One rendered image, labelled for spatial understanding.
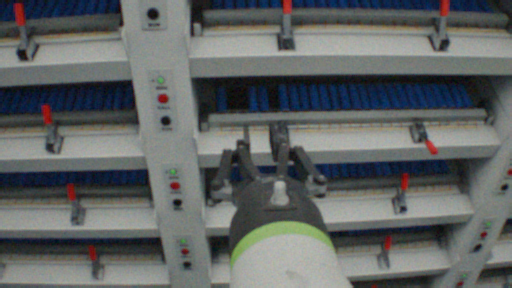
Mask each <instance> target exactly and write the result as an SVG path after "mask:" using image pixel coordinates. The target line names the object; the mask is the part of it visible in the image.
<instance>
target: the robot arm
mask: <svg viewBox="0 0 512 288"><path fill-rule="evenodd" d="M269 145H270V149H271V152H272V157H273V161H274V163H277V168H276V173H271V174H261V173H260V171H259V169H258V167H257V166H255V165H254V164H253V162H252V160H251V157H250V138H249V124H243V139H236V150H234V151H232V149H229V148H225V149H223V152H222V157H221V162H220V166H219V171H218V176H216V177H215V178H214V179H213V180H212V181H211V194H212V202H213V204H219V203H221V202H222V201H224V200H227V201H232V203H233V205H234V206H235V207H236V208H237V211H236V212H235V213H234V215H233V217H232V219H231V222H230V225H229V266H230V277H231V287H230V288H353V287H352V286H351V284H350V282H349V281H348V279H347V278H346V277H345V273H344V272H343V271H342V269H341V266H340V265H339V260H338V259H337V256H336V253H335V251H334V246H333V244H332V242H331V239H330V236H329V235H328V229H327V228H326V225H325V222H324V220H323V218H322V215H321V213H320V212H321V211H320V209H319V208H318V207H317V205H316V204H315V203H314V202H313V201H312V200H311V199H309V198H308V197H311V196H314V197H316V198H325V197H326V183H327V178H326V176H324V175H322V174H321V173H319V172H318V171H317V170H316V168H315V167H314V165H313V163H312V161H311V159H310V158H309V156H308V154H307V153H306V152H305V151H304V149H303V147H302V146H301V145H295V146H294V148H289V145H288V144H287V142H286V139H285V138H284V137H277V134H276V127H275V124H269ZM289 161H292V162H293V164H294V165H295V167H296V169H297V171H298V173H299V175H300V176H301V180H302V182H303V184H302V183H301V182H299V181H298V180H296V179H294V178H292V177H289V176H288V166H289ZM233 164H237V166H238V168H239V171H240V173H241V175H242V177H243V179H244V181H243V182H241V183H240V184H239V185H237V186H236V188H234V189H232V185H231V184H230V180H231V174H232V167H233Z"/></svg>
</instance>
